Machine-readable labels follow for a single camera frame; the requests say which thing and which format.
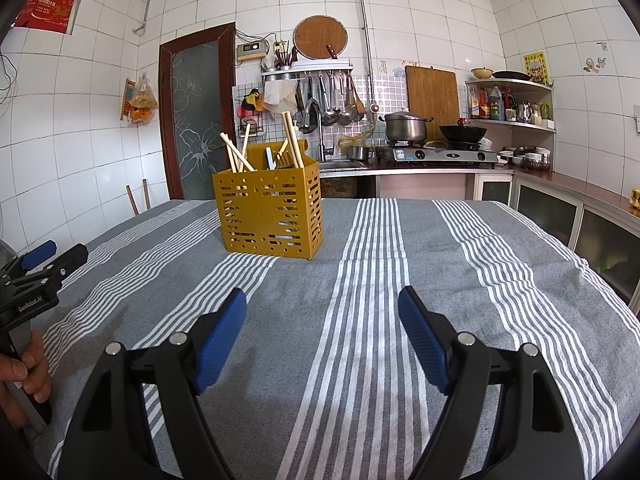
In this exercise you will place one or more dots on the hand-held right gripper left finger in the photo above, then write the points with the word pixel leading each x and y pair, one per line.
pixel 220 345

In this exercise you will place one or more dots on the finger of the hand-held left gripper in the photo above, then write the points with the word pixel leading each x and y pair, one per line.
pixel 67 260
pixel 39 253

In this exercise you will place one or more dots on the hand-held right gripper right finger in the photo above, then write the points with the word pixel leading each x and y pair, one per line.
pixel 425 345

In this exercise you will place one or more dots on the yellow plastic utensil holder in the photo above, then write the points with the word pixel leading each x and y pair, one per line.
pixel 270 215

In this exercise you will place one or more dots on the blue-grey spoon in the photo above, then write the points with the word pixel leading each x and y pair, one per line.
pixel 270 158

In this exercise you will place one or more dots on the person's left hand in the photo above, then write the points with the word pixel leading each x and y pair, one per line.
pixel 40 375

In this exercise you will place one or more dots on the wooden chair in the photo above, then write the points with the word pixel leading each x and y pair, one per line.
pixel 131 200

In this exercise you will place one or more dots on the grey striped tablecloth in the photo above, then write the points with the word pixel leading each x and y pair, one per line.
pixel 350 270

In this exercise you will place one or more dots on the hanging plastic bag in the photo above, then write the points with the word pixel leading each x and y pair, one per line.
pixel 140 102

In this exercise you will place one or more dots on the kitchen counter cabinet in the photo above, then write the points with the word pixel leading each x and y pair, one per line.
pixel 550 205

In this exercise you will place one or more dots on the steel gas stove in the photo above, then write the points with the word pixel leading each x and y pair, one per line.
pixel 442 156

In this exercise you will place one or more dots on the steel sink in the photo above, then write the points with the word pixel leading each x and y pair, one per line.
pixel 345 164

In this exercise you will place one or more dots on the brown framed glass door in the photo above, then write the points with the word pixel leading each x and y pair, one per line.
pixel 197 110

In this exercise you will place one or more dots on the small steel pot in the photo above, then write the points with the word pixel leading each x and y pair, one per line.
pixel 358 153

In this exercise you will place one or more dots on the pile of steel bowls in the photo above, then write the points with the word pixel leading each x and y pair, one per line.
pixel 527 157

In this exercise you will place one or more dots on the black wok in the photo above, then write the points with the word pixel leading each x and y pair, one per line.
pixel 462 132

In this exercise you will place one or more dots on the steel cooking pot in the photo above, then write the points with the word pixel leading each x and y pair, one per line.
pixel 406 127

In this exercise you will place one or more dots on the steel faucet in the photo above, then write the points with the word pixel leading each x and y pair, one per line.
pixel 320 135

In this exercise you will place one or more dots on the steel ladle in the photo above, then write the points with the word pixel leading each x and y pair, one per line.
pixel 327 116
pixel 344 116

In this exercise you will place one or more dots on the red cardboard box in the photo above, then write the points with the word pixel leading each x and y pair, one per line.
pixel 47 7

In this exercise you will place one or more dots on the row of condiment bottles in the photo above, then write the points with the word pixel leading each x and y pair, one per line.
pixel 495 107

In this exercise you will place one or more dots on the rectangular wooden cutting board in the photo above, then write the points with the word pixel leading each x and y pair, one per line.
pixel 432 97

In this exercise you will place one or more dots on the wooden spatula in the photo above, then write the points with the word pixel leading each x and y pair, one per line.
pixel 357 105

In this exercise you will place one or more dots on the yellow egg carton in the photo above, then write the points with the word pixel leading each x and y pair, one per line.
pixel 635 202

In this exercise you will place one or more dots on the white hanging cloth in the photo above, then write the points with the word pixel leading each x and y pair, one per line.
pixel 277 95

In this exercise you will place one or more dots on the beige bowl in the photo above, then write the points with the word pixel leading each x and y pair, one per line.
pixel 482 73

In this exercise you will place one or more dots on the black pan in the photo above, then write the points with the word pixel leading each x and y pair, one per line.
pixel 511 76

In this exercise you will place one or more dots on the metal utensil cup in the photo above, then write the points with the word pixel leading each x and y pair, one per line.
pixel 284 62

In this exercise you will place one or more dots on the round wooden board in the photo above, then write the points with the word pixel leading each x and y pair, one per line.
pixel 320 35

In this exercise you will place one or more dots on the corner wall shelf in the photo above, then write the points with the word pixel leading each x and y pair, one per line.
pixel 510 125

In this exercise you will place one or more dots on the grey wall controller box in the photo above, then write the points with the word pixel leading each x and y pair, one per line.
pixel 251 52

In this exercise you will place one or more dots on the white wall rack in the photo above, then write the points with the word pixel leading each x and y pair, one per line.
pixel 307 71

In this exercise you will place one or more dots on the yellow wall poster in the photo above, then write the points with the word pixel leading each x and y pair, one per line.
pixel 535 67

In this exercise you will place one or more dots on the decorative wall stickers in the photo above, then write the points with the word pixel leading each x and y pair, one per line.
pixel 592 62

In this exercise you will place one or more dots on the steel wall pipe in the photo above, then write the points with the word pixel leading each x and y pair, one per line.
pixel 362 20

